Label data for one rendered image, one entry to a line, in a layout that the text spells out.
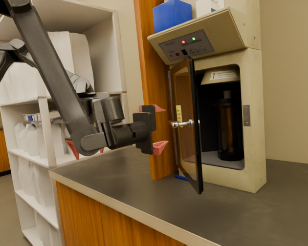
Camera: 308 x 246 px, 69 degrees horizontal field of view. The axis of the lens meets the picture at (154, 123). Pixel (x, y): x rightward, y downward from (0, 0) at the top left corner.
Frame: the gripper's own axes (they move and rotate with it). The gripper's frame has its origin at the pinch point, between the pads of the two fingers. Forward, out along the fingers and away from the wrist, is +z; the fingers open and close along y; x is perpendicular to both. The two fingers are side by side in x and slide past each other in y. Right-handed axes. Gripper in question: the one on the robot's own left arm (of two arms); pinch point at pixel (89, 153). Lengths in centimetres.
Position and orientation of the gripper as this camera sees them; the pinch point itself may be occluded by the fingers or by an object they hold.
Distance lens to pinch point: 86.1
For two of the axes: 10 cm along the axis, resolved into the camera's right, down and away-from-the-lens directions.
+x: -7.1, -0.1, 7.0
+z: 1.0, 9.9, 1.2
